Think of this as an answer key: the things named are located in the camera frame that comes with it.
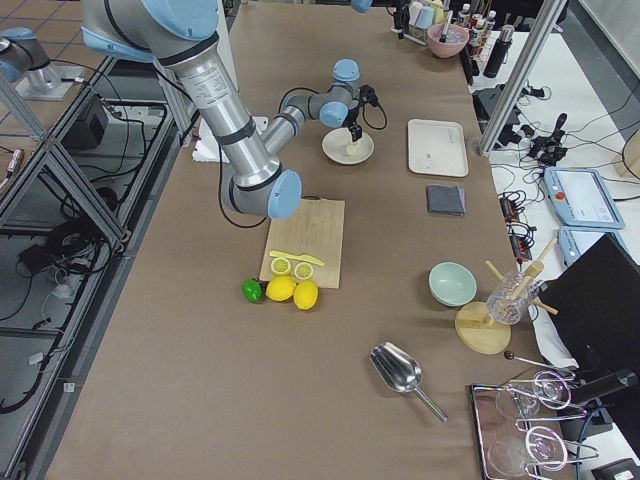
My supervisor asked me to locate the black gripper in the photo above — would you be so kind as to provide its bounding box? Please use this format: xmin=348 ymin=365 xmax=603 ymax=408
xmin=342 ymin=98 xmax=363 ymax=143

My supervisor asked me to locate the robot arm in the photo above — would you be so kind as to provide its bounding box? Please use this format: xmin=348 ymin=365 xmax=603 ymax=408
xmin=349 ymin=0 xmax=398 ymax=13
xmin=81 ymin=0 xmax=360 ymax=219

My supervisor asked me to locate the cream rabbit print tray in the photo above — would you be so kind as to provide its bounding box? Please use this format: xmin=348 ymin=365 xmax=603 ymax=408
xmin=407 ymin=119 xmax=469 ymax=178

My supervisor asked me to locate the mirror tray with glasses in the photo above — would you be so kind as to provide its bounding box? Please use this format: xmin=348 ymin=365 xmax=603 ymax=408
xmin=470 ymin=370 xmax=599 ymax=479

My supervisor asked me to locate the cream round plate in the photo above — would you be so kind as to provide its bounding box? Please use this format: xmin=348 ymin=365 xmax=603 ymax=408
xmin=322 ymin=128 xmax=374 ymax=165

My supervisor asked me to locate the bamboo cutting board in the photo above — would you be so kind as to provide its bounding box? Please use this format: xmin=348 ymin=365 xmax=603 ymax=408
xmin=259 ymin=199 xmax=345 ymax=289

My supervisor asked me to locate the white cup rack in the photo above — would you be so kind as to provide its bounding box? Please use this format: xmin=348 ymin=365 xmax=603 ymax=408
xmin=400 ymin=24 xmax=427 ymax=46

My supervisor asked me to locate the grey folded cloth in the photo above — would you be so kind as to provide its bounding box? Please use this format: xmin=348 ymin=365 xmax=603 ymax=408
xmin=426 ymin=184 xmax=466 ymax=216

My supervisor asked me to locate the pink bowl of ice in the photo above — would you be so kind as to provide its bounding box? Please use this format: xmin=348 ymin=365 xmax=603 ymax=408
xmin=426 ymin=24 xmax=469 ymax=59

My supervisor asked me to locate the blue cup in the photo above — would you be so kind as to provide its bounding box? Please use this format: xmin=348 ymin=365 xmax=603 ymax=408
xmin=415 ymin=5 xmax=434 ymax=30

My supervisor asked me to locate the yellow plastic knife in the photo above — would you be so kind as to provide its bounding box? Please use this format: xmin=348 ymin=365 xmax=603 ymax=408
xmin=268 ymin=250 xmax=325 ymax=266

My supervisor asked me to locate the upper lemon slice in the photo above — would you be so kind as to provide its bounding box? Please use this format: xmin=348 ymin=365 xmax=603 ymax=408
xmin=293 ymin=262 xmax=315 ymax=281

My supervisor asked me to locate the lemon slice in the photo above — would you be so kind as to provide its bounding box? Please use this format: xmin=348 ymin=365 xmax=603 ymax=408
xmin=293 ymin=262 xmax=315 ymax=281
xmin=270 ymin=256 xmax=292 ymax=276

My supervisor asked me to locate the black thermos bottle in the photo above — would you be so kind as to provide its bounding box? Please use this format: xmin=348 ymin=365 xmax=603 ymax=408
xmin=483 ymin=24 xmax=515 ymax=78

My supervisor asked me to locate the lower lemon slice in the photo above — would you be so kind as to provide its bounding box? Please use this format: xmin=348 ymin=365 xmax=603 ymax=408
xmin=270 ymin=256 xmax=292 ymax=276

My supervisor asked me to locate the upper whole lemon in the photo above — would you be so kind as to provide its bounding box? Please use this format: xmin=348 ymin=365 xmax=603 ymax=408
xmin=293 ymin=280 xmax=319 ymax=310

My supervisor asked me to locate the whole lemon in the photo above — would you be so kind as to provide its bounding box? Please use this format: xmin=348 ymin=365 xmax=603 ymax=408
xmin=293 ymin=280 xmax=319 ymax=310
xmin=266 ymin=275 xmax=297 ymax=302

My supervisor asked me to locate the lower whole lemon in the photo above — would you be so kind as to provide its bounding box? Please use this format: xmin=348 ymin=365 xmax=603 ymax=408
xmin=266 ymin=275 xmax=297 ymax=302

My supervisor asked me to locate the pale green bowl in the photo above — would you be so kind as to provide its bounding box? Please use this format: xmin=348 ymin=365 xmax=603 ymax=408
xmin=428 ymin=262 xmax=477 ymax=307

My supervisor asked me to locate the green lime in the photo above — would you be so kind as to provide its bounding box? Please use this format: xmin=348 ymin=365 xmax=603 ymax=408
xmin=241 ymin=279 xmax=265 ymax=303

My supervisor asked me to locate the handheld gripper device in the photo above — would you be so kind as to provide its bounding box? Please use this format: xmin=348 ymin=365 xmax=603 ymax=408
xmin=528 ymin=113 xmax=567 ymax=167

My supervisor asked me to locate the clear glass on stand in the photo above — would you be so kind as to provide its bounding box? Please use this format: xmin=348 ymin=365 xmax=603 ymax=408
xmin=486 ymin=271 xmax=540 ymax=325

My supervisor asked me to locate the wooden mug tree stand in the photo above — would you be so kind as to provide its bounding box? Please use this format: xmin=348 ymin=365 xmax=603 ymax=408
xmin=455 ymin=238 xmax=558 ymax=354

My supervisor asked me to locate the metal ice scoop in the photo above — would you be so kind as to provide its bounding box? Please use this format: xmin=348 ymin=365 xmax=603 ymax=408
xmin=369 ymin=341 xmax=448 ymax=423

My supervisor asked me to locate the black monitor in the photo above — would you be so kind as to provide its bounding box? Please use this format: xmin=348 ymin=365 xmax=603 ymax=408
xmin=540 ymin=233 xmax=639 ymax=373

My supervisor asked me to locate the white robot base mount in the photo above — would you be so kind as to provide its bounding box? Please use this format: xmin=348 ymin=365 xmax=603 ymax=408
xmin=183 ymin=1 xmax=270 ymax=173

